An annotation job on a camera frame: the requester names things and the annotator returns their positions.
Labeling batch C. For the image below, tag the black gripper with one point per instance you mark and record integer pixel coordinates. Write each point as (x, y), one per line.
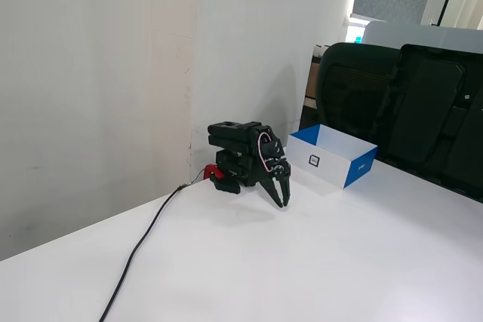
(278, 179)

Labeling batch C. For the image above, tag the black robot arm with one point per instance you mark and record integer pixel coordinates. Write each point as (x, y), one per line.
(234, 137)

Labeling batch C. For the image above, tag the blue and white cardboard box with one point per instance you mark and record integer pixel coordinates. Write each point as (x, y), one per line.
(328, 165)

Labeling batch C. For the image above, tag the brown cardboard box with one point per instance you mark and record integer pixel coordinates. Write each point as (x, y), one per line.
(312, 73)

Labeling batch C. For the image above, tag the red clamp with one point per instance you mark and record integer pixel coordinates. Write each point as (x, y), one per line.
(209, 171)

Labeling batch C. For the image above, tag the black office chair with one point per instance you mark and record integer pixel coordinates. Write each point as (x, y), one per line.
(351, 84)

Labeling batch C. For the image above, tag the white desk partition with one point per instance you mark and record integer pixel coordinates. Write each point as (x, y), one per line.
(415, 35)

